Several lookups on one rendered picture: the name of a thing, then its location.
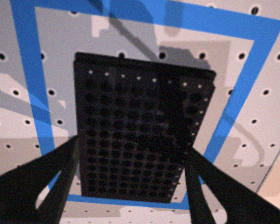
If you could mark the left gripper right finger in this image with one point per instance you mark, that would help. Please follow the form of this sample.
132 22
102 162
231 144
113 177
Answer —
242 205

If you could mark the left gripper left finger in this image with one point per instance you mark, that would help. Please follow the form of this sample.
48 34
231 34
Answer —
21 186

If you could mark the grey perforated breadboard plate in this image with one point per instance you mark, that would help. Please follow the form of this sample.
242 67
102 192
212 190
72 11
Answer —
251 149

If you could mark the black well plate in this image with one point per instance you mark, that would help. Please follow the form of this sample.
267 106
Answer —
134 145

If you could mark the blue tape outline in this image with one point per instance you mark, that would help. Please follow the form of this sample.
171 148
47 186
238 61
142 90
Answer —
264 31

